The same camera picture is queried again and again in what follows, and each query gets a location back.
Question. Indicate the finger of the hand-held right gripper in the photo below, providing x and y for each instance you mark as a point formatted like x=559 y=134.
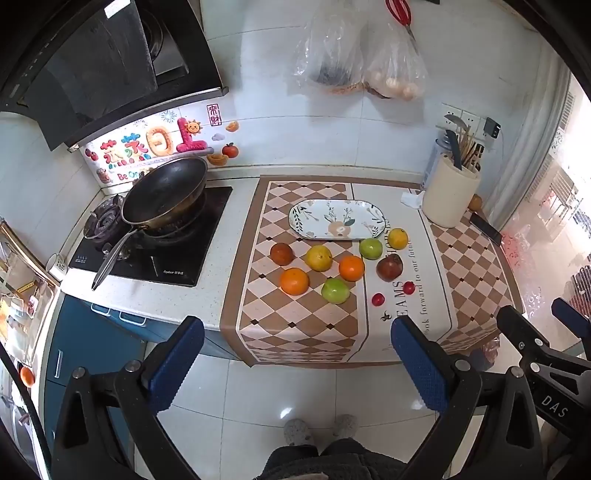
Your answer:
x=517 y=323
x=570 y=313

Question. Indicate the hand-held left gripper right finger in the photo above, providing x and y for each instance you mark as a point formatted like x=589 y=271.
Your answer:
x=418 y=364

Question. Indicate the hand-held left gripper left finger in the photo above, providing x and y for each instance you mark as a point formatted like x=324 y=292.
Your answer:
x=178 y=364

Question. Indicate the dark red apple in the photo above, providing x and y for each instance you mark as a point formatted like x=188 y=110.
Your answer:
x=389 y=267

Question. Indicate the green apple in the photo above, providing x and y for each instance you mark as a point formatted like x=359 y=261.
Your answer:
x=335 y=290
x=370 y=248

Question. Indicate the yellow lemon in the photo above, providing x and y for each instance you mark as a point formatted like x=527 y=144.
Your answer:
x=318 y=257
x=397 y=238

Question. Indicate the dark brown orange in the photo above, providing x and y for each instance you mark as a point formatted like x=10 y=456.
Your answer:
x=281 y=253

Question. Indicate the floral oval plate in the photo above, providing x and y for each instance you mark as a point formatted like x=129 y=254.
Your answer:
x=318 y=217

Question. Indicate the red cherry tomato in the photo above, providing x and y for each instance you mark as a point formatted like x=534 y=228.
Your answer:
x=408 y=287
x=378 y=299

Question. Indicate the blue kitchen cabinet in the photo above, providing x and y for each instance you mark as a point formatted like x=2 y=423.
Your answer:
x=92 y=341

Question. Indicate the grey slipper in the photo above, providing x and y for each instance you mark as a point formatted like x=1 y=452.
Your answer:
x=344 y=424
x=296 y=431

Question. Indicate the black smartphone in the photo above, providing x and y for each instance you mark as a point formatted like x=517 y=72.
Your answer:
x=485 y=228

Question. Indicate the black gas stove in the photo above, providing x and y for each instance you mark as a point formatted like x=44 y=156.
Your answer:
x=184 y=258

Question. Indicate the checkered table mat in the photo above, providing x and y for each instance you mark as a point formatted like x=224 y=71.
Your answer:
x=295 y=323

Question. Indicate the small orange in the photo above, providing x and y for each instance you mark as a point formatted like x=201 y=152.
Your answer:
x=27 y=376
x=475 y=202

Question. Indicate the person's legs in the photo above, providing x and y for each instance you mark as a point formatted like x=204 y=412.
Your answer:
x=332 y=461

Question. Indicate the cream utensil holder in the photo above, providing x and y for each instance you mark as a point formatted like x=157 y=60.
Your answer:
x=450 y=194

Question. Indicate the white cup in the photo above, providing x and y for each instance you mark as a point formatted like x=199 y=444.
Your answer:
x=57 y=266

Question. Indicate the white tissue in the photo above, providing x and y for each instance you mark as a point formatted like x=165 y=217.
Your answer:
x=412 y=199

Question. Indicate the black frying pan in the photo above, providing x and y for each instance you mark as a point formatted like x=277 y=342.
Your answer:
x=166 y=189

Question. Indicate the grey spray can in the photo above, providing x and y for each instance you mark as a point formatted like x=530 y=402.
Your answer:
x=433 y=161

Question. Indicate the white curtain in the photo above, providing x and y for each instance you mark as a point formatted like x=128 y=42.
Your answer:
x=545 y=129

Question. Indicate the black plug adapter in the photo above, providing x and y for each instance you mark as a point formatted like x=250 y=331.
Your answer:
x=491 y=127

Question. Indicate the clear plastic bag with eggs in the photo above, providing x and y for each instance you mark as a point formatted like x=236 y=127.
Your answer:
x=395 y=64

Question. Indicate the black range hood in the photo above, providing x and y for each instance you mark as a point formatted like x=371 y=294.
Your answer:
x=92 y=69

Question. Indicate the white wall socket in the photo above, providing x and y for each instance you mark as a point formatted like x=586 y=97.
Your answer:
x=457 y=119

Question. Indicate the colourful wall sticker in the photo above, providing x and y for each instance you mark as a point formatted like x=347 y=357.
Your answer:
x=157 y=143

